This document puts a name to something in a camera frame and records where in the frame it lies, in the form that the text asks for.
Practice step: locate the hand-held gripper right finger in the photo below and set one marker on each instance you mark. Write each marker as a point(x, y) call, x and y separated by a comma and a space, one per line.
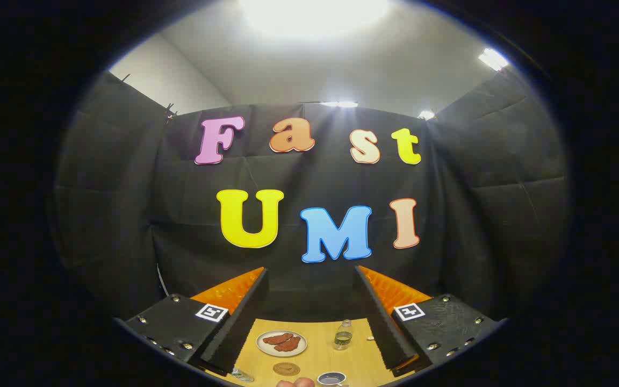
point(382, 322)

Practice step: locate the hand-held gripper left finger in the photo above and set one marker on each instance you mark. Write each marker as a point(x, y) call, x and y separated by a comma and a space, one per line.
point(242, 322)

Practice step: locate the round cork coaster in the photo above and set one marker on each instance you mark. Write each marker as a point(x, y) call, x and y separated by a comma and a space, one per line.
point(286, 368)

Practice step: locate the clear plastic water bottle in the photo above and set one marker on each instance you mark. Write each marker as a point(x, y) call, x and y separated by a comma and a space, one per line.
point(343, 337)

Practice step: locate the white round plate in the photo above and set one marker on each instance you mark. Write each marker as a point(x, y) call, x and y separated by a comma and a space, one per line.
point(262, 345)

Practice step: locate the brown meat slice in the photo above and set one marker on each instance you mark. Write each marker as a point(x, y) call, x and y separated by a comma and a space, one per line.
point(277, 339)
point(288, 345)

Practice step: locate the wooden table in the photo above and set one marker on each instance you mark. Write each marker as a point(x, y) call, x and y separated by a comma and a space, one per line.
point(352, 360)

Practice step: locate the black backdrop cloth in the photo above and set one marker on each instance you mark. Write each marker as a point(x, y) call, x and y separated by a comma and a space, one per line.
point(315, 183)

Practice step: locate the small ceiling light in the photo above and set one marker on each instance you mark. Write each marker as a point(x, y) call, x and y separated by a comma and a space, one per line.
point(339, 104)
point(493, 59)
point(426, 114)

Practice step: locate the black backdrop clip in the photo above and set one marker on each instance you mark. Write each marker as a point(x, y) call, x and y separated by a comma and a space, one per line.
point(170, 113)

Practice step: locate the large ceiling light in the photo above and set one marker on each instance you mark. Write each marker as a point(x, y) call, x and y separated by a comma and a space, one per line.
point(315, 13)

